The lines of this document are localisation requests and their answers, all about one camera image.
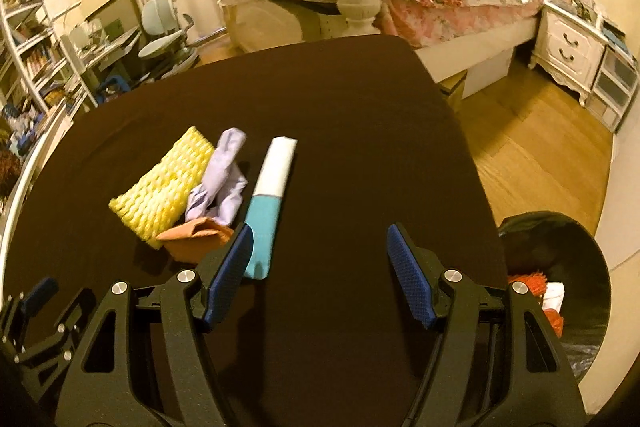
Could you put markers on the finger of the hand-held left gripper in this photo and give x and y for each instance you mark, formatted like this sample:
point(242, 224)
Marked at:
point(40, 291)
point(75, 317)

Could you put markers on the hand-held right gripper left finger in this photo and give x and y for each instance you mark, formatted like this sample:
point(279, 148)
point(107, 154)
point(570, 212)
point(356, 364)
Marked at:
point(230, 272)

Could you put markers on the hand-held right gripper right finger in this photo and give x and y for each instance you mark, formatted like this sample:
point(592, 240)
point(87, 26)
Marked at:
point(410, 277)

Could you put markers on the orange paper piece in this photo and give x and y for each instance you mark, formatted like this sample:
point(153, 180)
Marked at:
point(195, 239)

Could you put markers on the white and teal tube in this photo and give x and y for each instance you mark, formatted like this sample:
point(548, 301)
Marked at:
point(265, 217)

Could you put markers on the purple cloth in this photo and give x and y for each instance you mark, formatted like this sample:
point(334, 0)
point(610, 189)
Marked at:
point(225, 177)

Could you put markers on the yellow foam net sleeve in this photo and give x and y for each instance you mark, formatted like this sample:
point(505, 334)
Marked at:
point(160, 187)

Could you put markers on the white paper towel wad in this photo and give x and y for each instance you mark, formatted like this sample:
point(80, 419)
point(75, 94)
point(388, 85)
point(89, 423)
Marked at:
point(554, 294)

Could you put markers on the bin with black bag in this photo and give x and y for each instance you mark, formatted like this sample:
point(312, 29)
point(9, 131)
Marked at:
point(585, 267)

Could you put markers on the cardboard box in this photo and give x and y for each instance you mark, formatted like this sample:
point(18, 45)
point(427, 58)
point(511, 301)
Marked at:
point(454, 92)

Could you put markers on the white bed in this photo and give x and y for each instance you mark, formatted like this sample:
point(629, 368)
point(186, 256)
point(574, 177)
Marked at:
point(480, 67)

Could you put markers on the white bookshelf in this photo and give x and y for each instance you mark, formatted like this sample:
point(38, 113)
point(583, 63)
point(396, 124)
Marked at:
point(35, 52)

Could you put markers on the white desk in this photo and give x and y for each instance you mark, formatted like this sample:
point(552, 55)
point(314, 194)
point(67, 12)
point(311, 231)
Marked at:
point(115, 44)

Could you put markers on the grey desk chair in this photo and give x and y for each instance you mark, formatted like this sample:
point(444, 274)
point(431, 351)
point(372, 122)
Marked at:
point(160, 14)

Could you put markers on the white nightstand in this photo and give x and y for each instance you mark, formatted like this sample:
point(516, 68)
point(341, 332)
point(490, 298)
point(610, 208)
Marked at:
point(565, 42)

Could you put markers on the plastic drawer unit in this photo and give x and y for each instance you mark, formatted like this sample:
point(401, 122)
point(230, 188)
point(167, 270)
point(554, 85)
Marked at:
point(617, 82)

